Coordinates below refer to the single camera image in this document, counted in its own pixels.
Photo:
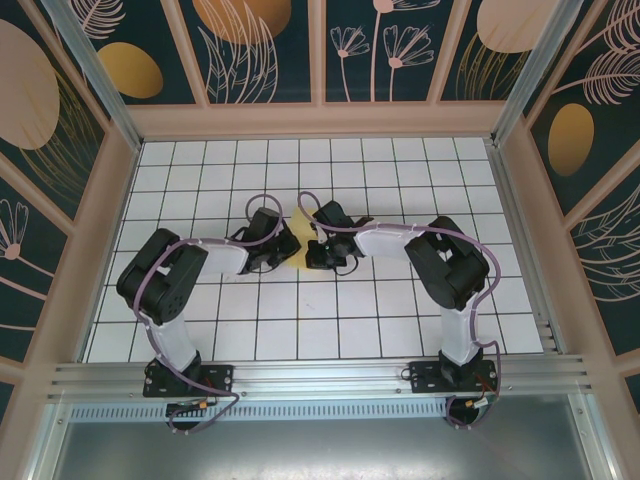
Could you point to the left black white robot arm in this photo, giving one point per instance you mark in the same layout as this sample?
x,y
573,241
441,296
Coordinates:
x,y
160,280

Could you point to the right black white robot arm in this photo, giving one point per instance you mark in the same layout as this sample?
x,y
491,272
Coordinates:
x,y
450,265

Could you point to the grey sheet metal panel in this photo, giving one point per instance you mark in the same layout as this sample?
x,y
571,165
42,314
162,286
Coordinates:
x,y
320,450

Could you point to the long aluminium mounting rail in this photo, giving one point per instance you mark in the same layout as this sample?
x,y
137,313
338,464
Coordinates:
x,y
320,375

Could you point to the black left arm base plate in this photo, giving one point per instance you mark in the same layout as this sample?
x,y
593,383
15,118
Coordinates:
x,y
220,380

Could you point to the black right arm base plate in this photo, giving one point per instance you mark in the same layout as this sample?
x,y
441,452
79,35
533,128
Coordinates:
x,y
425,380

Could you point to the aluminium side rail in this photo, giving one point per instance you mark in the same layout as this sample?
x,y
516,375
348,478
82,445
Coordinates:
x,y
522,250

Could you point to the aluminium corner post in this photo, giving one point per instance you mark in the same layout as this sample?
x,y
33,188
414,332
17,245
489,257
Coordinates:
x,y
540,65
95,75

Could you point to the aluminium frame bar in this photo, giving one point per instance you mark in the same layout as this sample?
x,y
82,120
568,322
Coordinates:
x,y
50,440
592,440

